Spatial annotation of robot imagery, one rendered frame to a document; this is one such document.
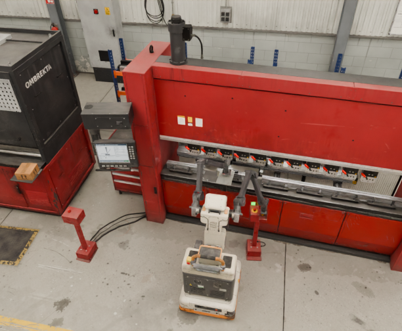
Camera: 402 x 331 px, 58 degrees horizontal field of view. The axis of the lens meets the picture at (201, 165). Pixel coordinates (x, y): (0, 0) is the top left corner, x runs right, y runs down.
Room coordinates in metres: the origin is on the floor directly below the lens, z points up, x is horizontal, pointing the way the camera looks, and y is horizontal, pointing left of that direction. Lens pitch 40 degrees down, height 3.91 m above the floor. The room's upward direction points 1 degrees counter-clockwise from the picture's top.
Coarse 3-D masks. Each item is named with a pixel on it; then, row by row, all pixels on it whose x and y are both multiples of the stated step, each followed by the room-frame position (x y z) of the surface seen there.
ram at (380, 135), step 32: (160, 96) 3.55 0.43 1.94; (192, 96) 3.44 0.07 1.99; (224, 96) 3.35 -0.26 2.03; (256, 96) 3.26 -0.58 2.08; (288, 96) 3.17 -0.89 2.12; (160, 128) 3.56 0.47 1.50; (192, 128) 3.45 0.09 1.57; (224, 128) 3.35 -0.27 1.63; (256, 128) 3.25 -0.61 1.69; (288, 128) 3.16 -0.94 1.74; (320, 128) 3.07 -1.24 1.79; (352, 128) 2.99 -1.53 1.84; (384, 128) 2.91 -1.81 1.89; (352, 160) 2.96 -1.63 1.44; (384, 160) 2.88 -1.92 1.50
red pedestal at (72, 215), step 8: (72, 208) 2.94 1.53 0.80; (64, 216) 2.82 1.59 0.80; (72, 216) 2.82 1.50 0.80; (80, 216) 2.85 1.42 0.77; (72, 224) 2.80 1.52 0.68; (80, 232) 2.86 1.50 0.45; (80, 240) 2.86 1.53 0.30; (88, 240) 3.00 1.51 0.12; (80, 248) 2.88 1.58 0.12; (88, 248) 2.87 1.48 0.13; (96, 248) 2.94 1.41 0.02; (80, 256) 2.80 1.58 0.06; (88, 256) 2.77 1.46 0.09
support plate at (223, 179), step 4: (220, 172) 3.31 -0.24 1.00; (232, 172) 3.31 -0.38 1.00; (220, 176) 3.24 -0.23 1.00; (224, 176) 3.24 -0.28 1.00; (228, 176) 3.24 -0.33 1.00; (232, 176) 3.24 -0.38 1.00; (220, 180) 3.17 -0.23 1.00; (224, 180) 3.17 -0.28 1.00; (228, 180) 3.17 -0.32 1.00; (232, 180) 3.17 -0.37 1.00; (220, 184) 3.11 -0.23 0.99; (224, 184) 3.10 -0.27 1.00; (228, 184) 3.10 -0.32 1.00
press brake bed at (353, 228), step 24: (168, 192) 3.44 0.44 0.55; (192, 192) 3.34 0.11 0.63; (216, 192) 3.26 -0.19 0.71; (168, 216) 3.46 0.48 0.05; (192, 216) 3.40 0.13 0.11; (240, 216) 3.17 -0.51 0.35; (288, 216) 3.00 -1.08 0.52; (336, 216) 2.86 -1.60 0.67; (360, 216) 2.79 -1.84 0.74; (384, 216) 2.72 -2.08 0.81; (288, 240) 3.00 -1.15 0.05; (312, 240) 2.97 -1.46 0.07; (336, 240) 2.85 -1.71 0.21; (360, 240) 2.76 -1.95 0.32; (384, 240) 2.69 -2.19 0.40
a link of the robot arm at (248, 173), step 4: (248, 172) 2.86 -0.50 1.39; (252, 172) 2.87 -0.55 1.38; (244, 176) 2.84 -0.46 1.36; (248, 176) 2.82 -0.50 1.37; (252, 176) 2.88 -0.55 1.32; (244, 180) 2.78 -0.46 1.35; (248, 180) 2.79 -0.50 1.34; (244, 184) 2.74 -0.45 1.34; (240, 188) 2.70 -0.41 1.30; (244, 188) 2.69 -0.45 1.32; (240, 192) 2.65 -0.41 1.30; (244, 192) 2.66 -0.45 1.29; (236, 196) 2.63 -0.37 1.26; (240, 196) 2.61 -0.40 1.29; (244, 196) 2.63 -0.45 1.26; (240, 200) 2.55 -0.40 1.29; (244, 200) 2.57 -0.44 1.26; (240, 204) 2.52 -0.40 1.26; (244, 204) 2.55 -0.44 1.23
